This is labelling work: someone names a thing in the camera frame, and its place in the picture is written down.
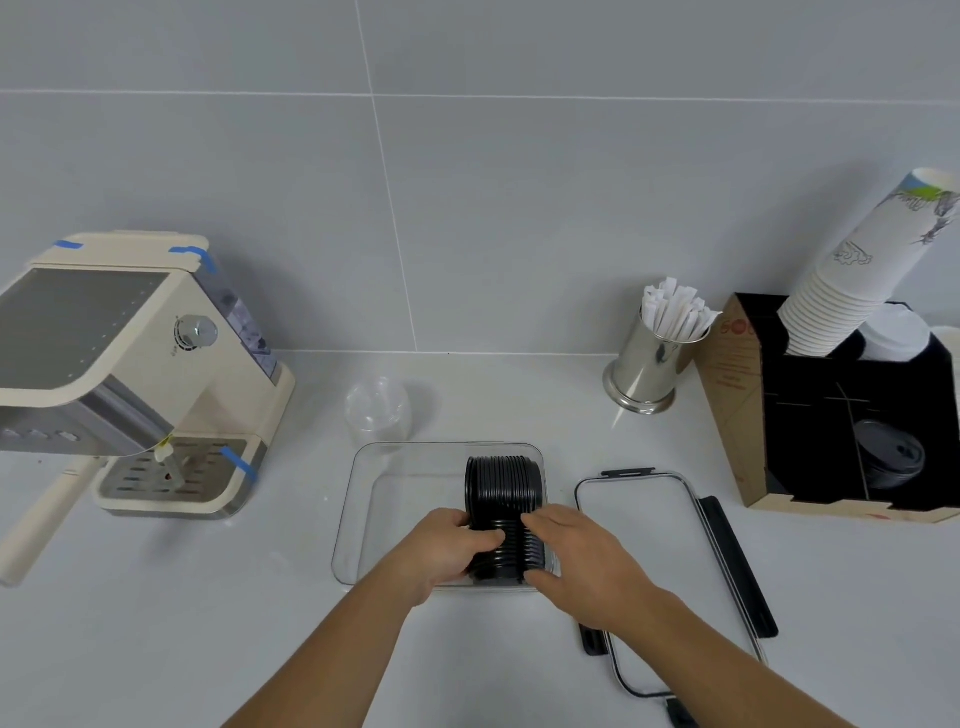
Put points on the person's left hand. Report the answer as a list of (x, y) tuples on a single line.
[(435, 555)]

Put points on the person's right hand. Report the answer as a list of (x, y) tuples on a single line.
[(600, 577)]

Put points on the container lid with black clips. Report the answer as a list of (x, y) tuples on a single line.
[(645, 540)]

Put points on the clear plastic container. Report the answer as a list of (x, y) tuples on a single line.
[(390, 510)]

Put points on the black lid stack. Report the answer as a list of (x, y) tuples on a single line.
[(510, 559), (502, 484)]

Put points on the stack of clear lids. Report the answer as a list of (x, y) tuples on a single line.
[(375, 409)]

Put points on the person's left forearm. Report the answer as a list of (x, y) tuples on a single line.
[(322, 667)]

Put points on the person's right forearm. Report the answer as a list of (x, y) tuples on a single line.
[(712, 667)]

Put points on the steel straw holder cup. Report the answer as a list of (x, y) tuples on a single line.
[(645, 367)]

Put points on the black cardboard cup organizer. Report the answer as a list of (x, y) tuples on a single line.
[(810, 435)]

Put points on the black lids inside organizer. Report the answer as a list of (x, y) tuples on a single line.
[(889, 454)]

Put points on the white lids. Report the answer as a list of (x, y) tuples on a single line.
[(892, 334)]

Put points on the cream espresso machine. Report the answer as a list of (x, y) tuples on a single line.
[(225, 397)]

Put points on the bundle of white wrapped straws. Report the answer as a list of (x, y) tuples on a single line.
[(675, 307)]

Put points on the stack of white paper cups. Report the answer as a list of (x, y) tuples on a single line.
[(862, 262)]

